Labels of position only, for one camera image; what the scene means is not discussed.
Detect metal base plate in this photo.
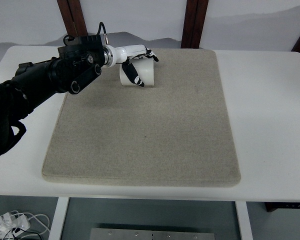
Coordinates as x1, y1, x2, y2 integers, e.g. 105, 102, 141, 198
89, 228, 216, 240

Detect white cables on floor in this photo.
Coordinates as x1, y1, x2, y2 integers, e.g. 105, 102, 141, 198
0, 210, 51, 240

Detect white table leg left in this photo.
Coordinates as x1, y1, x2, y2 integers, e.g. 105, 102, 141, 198
48, 197, 70, 240

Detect white table leg right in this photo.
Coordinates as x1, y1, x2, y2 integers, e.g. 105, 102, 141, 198
235, 201, 253, 240

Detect middle wooden frame post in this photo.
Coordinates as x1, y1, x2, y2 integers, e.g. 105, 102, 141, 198
180, 0, 209, 49

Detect white table leg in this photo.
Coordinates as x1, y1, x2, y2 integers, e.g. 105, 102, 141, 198
235, 201, 253, 240
48, 197, 70, 240

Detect left wooden frame post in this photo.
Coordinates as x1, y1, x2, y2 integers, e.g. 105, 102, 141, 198
56, 0, 88, 37

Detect white power strip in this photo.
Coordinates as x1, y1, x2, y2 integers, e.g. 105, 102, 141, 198
0, 212, 31, 238

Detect white robotic hand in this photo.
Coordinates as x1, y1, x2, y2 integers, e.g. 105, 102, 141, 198
103, 44, 159, 87

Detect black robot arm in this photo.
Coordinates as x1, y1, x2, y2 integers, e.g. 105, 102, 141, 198
0, 33, 159, 156

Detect white ribbed cup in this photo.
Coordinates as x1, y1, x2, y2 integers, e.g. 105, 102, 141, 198
119, 58, 155, 86

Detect grey felt mat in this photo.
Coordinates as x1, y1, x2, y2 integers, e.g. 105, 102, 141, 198
42, 48, 241, 187

